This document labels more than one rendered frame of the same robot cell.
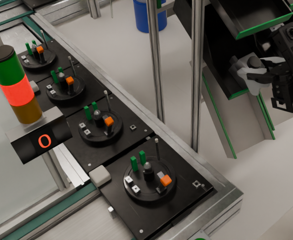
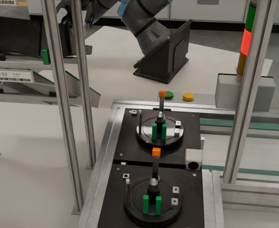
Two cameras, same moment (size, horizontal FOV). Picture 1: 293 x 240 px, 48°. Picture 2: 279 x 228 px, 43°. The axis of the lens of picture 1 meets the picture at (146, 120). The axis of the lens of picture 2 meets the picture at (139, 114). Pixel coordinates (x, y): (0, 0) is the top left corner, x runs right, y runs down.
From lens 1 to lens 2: 1.27 m
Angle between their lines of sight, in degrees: 91
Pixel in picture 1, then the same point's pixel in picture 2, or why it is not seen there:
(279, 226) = (105, 106)
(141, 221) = (189, 119)
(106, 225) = (209, 149)
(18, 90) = not seen: hidden behind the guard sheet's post
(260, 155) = (53, 135)
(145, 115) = (95, 190)
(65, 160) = (212, 204)
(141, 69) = not seen: outside the picture
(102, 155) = (176, 175)
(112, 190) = (191, 145)
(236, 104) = not seen: hidden behind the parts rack
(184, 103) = (21, 219)
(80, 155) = (196, 189)
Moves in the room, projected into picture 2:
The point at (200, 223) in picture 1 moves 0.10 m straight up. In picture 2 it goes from (155, 103) to (155, 78)
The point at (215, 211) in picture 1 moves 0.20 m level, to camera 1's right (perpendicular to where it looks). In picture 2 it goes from (140, 102) to (96, 83)
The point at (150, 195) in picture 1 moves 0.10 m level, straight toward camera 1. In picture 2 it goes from (170, 120) to (186, 105)
